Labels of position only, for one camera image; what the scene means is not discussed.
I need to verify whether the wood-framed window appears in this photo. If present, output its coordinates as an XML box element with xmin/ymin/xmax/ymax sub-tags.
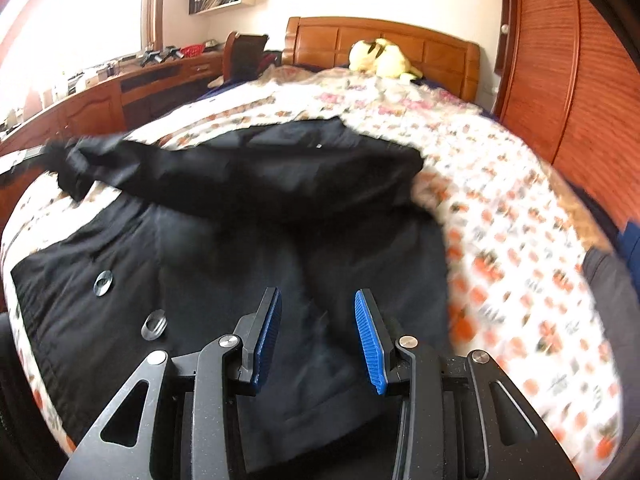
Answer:
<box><xmin>0</xmin><ymin>0</ymin><xmax>168</xmax><ymax>126</ymax></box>

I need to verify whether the tan patterned mat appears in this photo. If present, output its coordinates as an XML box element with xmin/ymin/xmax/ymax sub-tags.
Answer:
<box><xmin>550</xmin><ymin>170</ymin><xmax>617</xmax><ymax>252</ymax></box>

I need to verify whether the pink floral blanket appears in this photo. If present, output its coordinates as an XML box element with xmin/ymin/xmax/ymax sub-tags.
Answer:
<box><xmin>260</xmin><ymin>67</ymin><xmax>481</xmax><ymax>122</ymax></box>

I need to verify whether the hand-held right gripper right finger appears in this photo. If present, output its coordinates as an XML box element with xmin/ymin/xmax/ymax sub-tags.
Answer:
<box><xmin>354</xmin><ymin>288</ymin><xmax>576</xmax><ymax>480</ymax></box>

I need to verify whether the black gadget on desk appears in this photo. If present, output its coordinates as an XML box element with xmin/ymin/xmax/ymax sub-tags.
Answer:
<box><xmin>140</xmin><ymin>46</ymin><xmax>182</xmax><ymax>67</ymax></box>

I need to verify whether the yellow plush toy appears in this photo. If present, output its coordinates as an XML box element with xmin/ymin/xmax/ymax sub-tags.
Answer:
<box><xmin>348</xmin><ymin>37</ymin><xmax>426</xmax><ymax>81</ymax></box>

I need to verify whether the bed with floral sheet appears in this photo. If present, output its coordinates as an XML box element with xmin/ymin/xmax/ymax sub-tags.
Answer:
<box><xmin>0</xmin><ymin>72</ymin><xmax>626</xmax><ymax>480</ymax></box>

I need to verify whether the wooden chair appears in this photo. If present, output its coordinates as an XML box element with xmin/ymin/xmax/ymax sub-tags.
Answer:
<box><xmin>222</xmin><ymin>31</ymin><xmax>281</xmax><ymax>84</ymax></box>

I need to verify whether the grey folded cloth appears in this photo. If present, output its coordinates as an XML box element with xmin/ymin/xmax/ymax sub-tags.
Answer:
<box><xmin>582</xmin><ymin>247</ymin><xmax>632</xmax><ymax>322</ymax></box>

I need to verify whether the wooden slatted wardrobe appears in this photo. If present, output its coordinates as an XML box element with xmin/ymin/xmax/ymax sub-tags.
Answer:
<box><xmin>492</xmin><ymin>0</ymin><xmax>640</xmax><ymax>231</ymax></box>

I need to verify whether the blue pillow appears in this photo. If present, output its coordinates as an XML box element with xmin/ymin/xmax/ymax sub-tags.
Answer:
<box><xmin>617</xmin><ymin>220</ymin><xmax>640</xmax><ymax>267</ymax></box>

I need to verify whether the black double-breasted coat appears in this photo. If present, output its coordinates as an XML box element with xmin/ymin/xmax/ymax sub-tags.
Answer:
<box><xmin>10</xmin><ymin>117</ymin><xmax>451</xmax><ymax>476</ymax></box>

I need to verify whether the wooden bed headboard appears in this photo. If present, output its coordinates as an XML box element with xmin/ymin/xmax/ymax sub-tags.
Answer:
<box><xmin>281</xmin><ymin>16</ymin><xmax>481</xmax><ymax>111</ymax></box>

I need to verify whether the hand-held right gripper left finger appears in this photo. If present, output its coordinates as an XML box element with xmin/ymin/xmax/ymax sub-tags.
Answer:
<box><xmin>60</xmin><ymin>287</ymin><xmax>283</xmax><ymax>480</ymax></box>

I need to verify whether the long wooden desk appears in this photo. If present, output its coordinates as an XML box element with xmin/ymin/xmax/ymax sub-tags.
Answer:
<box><xmin>0</xmin><ymin>50</ymin><xmax>226</xmax><ymax>161</ymax></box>

